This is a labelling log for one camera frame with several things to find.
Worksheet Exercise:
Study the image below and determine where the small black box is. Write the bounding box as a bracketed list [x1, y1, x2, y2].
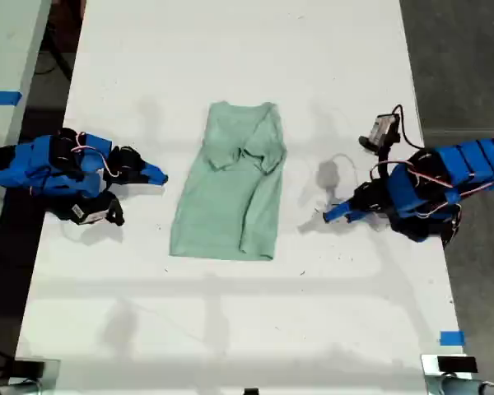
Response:
[436, 355, 478, 374]
[12, 360, 45, 378]

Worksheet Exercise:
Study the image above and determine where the grey metal pipe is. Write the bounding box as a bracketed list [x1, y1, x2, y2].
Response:
[426, 374, 494, 395]
[0, 380, 47, 395]

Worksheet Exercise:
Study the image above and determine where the black floor cable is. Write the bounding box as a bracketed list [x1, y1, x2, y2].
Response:
[33, 16, 78, 84]

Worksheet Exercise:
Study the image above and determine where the black silver camera box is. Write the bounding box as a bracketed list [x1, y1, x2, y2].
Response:
[367, 114, 401, 146]

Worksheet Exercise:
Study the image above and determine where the black camera box with label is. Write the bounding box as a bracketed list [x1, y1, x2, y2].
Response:
[69, 193, 113, 226]

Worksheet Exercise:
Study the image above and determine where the pale green T-shirt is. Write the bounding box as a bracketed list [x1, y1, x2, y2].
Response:
[168, 100, 288, 262]

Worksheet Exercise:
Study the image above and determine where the white side table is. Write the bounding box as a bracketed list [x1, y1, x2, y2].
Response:
[0, 0, 53, 267]

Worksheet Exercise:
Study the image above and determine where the black camera stalk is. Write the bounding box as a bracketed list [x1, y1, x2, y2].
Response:
[105, 190, 126, 227]
[358, 133, 402, 170]

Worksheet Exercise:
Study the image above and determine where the metal table clamp bracket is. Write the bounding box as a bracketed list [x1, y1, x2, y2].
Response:
[420, 353, 485, 383]
[7, 358, 62, 388]

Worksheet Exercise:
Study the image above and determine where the short blue tape strip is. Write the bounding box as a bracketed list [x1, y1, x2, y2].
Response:
[439, 330, 466, 347]

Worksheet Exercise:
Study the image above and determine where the black camera cable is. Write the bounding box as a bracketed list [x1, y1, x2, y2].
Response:
[390, 104, 427, 151]

